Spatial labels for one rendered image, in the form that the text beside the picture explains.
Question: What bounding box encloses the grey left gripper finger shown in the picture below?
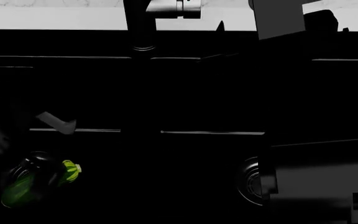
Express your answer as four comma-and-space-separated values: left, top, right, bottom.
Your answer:
35, 111, 78, 136

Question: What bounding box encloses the green zucchini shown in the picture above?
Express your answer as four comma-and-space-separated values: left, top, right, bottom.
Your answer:
1, 159, 83, 209

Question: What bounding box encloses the round black sink drain strainer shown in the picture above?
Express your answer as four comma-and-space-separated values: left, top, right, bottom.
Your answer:
236, 156, 264, 207
7, 151, 62, 187

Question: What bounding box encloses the black double kitchen sink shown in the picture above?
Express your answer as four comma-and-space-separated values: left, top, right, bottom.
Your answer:
0, 28, 358, 224

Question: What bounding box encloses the black kitchen faucet silver head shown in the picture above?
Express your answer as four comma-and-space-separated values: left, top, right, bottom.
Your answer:
122, 0, 203, 52

